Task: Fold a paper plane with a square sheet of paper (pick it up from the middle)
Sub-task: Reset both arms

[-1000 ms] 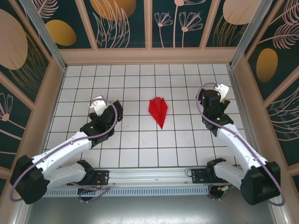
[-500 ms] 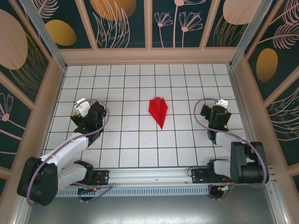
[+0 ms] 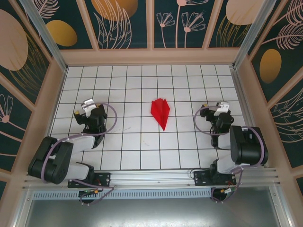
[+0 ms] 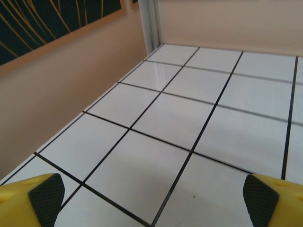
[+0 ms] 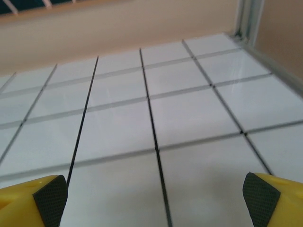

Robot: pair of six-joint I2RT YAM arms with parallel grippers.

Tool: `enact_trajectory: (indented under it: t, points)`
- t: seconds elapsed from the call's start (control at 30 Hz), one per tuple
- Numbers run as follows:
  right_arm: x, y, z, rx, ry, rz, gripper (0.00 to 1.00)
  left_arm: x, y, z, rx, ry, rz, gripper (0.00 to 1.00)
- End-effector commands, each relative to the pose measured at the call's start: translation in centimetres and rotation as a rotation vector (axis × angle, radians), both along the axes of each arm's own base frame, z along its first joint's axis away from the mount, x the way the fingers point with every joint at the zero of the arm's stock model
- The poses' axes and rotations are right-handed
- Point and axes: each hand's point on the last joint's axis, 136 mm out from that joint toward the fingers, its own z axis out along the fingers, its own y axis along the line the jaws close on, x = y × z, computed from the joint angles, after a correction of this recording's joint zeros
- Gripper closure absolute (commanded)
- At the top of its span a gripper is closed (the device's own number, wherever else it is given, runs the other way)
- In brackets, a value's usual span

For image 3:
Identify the red square paper sheet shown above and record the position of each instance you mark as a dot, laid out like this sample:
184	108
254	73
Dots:
161	113

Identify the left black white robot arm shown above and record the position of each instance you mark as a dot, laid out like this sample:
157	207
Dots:
49	160

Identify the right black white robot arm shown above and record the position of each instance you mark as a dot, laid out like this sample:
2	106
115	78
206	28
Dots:
248	149

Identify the grey metal sheet panel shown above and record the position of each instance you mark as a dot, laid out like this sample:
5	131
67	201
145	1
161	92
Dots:
151	212

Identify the small controller board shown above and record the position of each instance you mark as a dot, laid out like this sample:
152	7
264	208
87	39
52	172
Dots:
225	191
90	192

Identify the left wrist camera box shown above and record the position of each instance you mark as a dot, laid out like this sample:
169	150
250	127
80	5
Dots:
88	105

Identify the aluminium side rail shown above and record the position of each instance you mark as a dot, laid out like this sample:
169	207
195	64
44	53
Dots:
242	94

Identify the aluminium mounting rail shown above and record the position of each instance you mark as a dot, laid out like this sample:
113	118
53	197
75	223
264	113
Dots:
151	176

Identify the aluminium corner post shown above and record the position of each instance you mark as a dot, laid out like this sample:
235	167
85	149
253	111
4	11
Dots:
50	42
252	35

